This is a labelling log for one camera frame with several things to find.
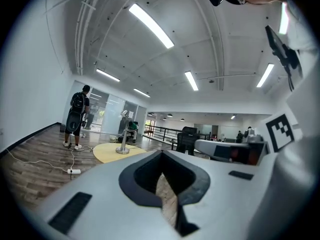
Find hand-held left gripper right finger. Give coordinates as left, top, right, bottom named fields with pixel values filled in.
left=161, top=150, right=279, bottom=240

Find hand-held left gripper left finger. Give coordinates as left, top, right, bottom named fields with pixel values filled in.
left=33, top=150, right=181, bottom=240

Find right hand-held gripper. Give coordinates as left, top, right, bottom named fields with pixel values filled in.
left=194, top=111, right=304, bottom=167

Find black office chair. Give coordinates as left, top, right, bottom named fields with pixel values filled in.
left=171, top=126, right=201, bottom=156

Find yellow round table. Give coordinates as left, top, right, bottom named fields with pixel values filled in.
left=92, top=142, right=151, bottom=164

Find black metal railing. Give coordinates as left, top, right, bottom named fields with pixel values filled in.
left=144, top=124, right=183, bottom=146

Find glass partition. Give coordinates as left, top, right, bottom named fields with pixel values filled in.
left=88, top=87, right=148, bottom=136

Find black chest-mounted device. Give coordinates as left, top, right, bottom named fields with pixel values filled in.
left=264, top=24, right=304, bottom=93

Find row of ceiling light strips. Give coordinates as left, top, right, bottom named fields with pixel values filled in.
left=95, top=2, right=290, bottom=99

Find white ceiling pipes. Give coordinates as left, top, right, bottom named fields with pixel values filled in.
left=74, top=0, right=107, bottom=76

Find white floor cable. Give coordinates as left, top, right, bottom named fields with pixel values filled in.
left=4, top=147, right=70, bottom=172
left=70, top=145, right=95, bottom=170

